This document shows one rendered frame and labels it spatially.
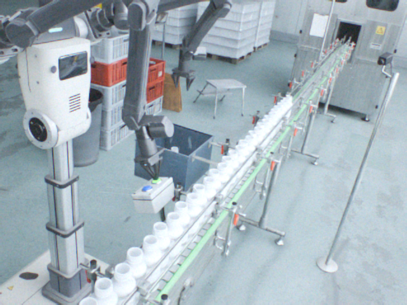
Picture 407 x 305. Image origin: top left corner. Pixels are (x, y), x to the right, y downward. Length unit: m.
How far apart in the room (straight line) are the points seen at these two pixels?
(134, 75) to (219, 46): 6.86
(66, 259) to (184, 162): 0.70
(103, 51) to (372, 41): 3.69
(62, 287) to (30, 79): 1.03
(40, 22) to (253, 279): 2.02
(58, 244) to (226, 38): 6.50
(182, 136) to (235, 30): 5.72
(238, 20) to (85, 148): 5.00
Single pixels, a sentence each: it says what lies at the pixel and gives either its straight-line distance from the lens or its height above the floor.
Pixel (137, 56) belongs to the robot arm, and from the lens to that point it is 1.03.
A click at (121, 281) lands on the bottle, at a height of 1.14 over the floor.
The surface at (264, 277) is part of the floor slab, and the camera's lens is 2.62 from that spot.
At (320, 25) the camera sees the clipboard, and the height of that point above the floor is 1.21.
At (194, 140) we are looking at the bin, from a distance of 2.13.
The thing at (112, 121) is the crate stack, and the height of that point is 0.29.
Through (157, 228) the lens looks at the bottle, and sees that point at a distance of 1.04.
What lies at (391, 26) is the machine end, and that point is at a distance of 5.70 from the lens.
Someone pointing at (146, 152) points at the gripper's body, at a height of 1.22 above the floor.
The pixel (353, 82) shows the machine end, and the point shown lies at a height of 0.53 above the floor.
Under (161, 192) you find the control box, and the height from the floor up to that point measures 1.10.
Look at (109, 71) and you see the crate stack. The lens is 3.54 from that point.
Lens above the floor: 1.80
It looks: 27 degrees down
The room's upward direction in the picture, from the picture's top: 8 degrees clockwise
